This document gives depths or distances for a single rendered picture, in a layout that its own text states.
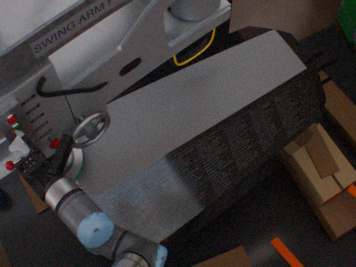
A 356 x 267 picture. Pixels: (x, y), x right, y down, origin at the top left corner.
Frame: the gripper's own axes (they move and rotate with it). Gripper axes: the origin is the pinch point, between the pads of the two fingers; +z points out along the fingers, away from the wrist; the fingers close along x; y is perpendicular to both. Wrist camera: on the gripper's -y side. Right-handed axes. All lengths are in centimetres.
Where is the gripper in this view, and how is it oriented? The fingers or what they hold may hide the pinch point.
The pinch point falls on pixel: (20, 131)
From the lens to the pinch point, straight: 138.6
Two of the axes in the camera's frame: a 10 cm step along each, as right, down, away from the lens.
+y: -7.2, 6.4, -2.7
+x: 0.6, 4.5, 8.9
